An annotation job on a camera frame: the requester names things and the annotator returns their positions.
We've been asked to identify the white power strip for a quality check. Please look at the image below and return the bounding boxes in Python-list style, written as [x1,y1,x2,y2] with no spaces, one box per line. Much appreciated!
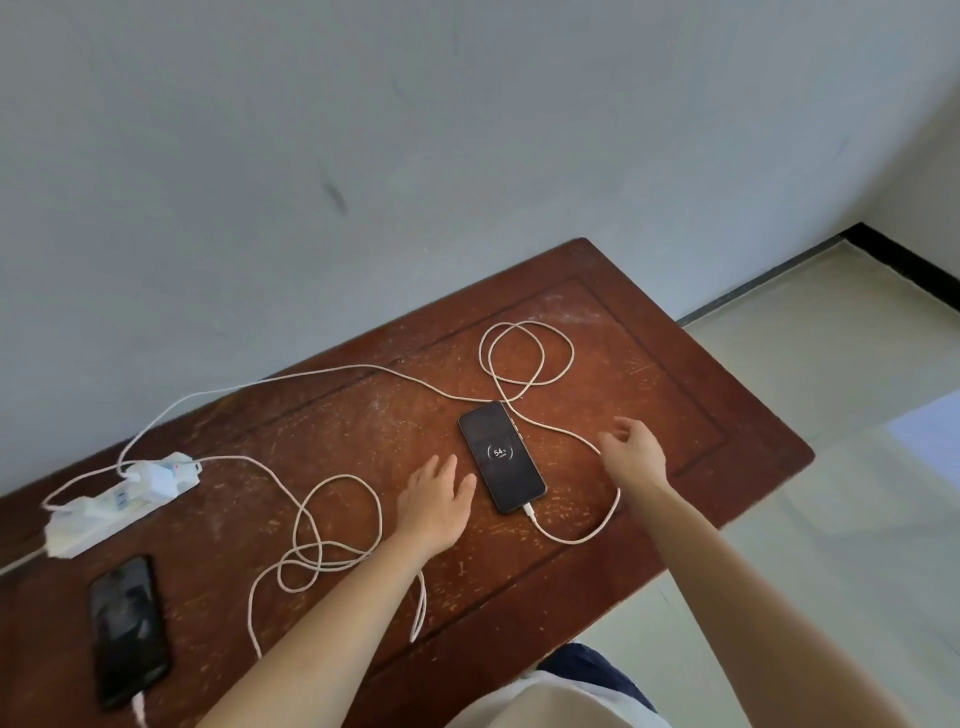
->
[42,452,204,561]

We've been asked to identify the person's right forearm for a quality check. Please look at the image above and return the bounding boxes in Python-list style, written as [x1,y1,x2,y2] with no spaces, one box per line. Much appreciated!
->
[625,475,924,728]

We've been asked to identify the person's right hand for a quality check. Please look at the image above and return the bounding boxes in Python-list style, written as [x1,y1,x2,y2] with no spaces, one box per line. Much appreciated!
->
[597,417,671,502]

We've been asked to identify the person's white shirt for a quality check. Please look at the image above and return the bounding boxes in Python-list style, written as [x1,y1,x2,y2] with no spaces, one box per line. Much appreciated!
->
[442,669,673,728]

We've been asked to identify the tangled white braided charging cable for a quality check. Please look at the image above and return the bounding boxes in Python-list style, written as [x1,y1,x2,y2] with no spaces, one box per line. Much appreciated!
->
[131,454,429,728]

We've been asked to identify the black skirting board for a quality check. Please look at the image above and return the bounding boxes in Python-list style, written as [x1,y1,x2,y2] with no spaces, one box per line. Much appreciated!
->
[838,222,960,285]

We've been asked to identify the person's left hand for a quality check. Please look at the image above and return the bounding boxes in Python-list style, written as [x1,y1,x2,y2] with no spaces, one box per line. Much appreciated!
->
[395,453,478,561]

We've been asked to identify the large white charger adapter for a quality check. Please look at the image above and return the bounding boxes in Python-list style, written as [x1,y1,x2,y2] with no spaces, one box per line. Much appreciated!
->
[123,461,180,502]

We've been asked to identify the white power strip cord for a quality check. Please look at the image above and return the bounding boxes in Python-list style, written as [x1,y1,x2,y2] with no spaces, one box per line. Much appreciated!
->
[0,546,51,577]

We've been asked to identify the long white braided charging cable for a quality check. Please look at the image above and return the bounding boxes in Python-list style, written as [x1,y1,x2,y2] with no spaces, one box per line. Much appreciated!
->
[116,321,623,546]

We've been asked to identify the black smartphone with dark screen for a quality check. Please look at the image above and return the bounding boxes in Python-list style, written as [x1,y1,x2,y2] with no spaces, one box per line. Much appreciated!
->
[87,555,174,714]

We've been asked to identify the person's left forearm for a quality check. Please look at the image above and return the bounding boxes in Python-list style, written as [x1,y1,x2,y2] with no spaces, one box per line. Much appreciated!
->
[191,525,456,728]

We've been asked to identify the person's dark blue trousers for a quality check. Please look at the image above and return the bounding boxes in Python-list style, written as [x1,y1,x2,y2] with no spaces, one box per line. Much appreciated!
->
[535,642,658,714]

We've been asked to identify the black smartphone with lit screen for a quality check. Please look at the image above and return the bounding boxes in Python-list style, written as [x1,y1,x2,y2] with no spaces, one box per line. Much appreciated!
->
[458,401,549,516]

